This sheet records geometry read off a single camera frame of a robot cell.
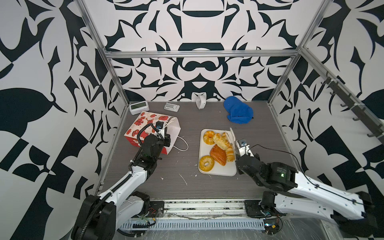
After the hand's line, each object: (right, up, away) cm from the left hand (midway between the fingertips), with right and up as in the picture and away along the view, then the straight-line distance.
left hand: (165, 125), depth 80 cm
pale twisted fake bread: (+32, -9, +9) cm, 34 cm away
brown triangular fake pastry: (+30, -18, +9) cm, 36 cm away
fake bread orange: (+37, -18, +9) cm, 42 cm away
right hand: (+36, -14, -9) cm, 40 cm away
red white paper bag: (+1, -4, +20) cm, 20 cm away
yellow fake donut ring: (+23, -20, +7) cm, 31 cm away
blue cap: (+49, +8, +31) cm, 59 cm away
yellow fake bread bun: (+25, -9, +15) cm, 30 cm away
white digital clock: (-26, +11, +31) cm, 42 cm away
